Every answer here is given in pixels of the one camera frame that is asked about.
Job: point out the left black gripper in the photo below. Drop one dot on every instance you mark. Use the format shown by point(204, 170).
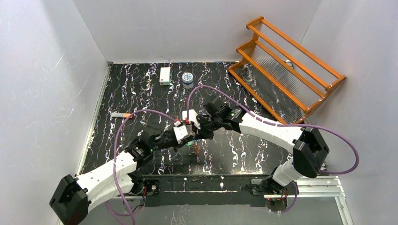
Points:
point(173, 140)

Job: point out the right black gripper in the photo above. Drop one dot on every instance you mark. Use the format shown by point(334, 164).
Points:
point(203, 128)

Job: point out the metal keyring with red handle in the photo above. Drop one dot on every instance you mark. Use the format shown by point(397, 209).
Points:
point(194, 144)

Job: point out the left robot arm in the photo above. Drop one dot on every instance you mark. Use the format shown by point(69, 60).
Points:
point(75, 197)

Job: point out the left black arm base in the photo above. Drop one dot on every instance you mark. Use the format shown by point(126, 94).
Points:
point(145, 187)

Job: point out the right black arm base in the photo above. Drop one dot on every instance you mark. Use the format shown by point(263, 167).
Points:
point(278, 202)

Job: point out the white orange marker tube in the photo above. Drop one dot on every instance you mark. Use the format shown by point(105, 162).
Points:
point(120, 115)

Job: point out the white small box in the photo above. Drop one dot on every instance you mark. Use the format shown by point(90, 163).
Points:
point(165, 76)

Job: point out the orange wooden shoe rack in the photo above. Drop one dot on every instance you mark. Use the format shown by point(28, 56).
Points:
point(285, 78)

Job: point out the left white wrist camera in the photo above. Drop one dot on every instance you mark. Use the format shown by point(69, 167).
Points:
point(181, 133)

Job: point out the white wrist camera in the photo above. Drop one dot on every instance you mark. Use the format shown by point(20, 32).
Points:
point(190, 117)
point(181, 133)

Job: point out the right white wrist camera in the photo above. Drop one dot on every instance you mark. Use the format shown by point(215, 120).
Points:
point(190, 117)

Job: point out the aluminium rail frame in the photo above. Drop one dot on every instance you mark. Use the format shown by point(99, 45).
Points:
point(226, 190)

